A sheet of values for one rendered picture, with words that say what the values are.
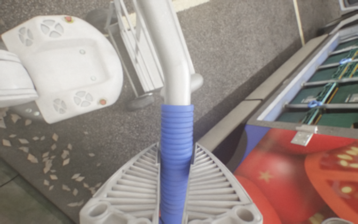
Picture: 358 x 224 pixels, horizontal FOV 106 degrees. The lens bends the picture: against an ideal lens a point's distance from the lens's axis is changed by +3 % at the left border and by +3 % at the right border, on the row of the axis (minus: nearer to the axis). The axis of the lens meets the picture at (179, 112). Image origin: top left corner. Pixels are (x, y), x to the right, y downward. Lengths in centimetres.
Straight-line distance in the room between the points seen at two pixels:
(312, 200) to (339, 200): 7
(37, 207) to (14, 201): 13
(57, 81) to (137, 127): 68
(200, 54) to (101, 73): 114
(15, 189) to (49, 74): 79
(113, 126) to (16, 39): 76
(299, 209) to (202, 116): 121
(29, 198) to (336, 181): 171
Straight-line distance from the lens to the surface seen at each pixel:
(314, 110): 157
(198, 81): 23
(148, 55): 140
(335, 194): 83
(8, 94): 99
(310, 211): 78
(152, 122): 140
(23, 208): 151
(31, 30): 112
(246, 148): 104
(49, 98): 109
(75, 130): 136
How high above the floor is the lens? 133
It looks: 62 degrees down
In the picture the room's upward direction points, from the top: 95 degrees clockwise
